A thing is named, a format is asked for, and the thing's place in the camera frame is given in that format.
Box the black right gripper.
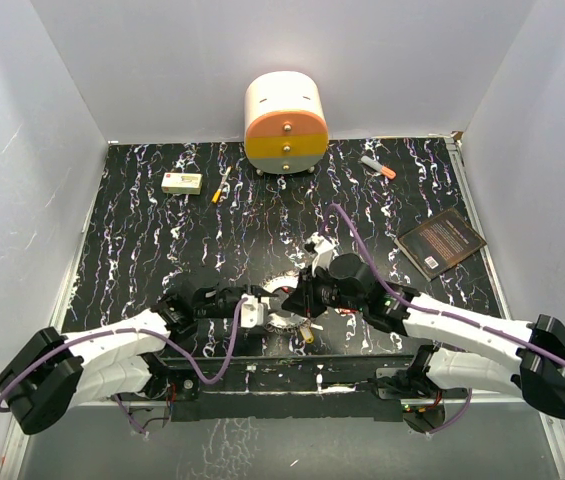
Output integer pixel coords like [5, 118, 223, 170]
[282, 263, 365, 318]

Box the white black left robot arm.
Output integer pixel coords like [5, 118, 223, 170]
[0, 282, 273, 435]

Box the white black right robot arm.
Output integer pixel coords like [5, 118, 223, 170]
[281, 253, 565, 420]

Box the yellow and white pen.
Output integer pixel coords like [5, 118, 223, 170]
[212, 165, 233, 204]

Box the white small cardboard box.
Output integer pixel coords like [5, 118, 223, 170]
[161, 172, 203, 195]

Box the dark paperback book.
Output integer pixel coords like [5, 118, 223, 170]
[395, 208, 486, 281]

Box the orange and grey marker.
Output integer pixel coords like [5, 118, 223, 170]
[360, 156, 397, 180]

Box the round three-colour drawer cabinet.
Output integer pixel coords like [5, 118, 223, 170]
[244, 71, 329, 176]

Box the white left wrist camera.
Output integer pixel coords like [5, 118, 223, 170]
[240, 294, 268, 329]

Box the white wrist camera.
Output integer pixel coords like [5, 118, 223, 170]
[240, 294, 268, 329]
[304, 232, 335, 276]

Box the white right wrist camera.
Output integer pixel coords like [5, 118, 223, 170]
[304, 232, 335, 276]

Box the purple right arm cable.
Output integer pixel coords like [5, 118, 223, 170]
[329, 203, 565, 436]

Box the aluminium frame rail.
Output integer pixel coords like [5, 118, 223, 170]
[0, 389, 565, 479]

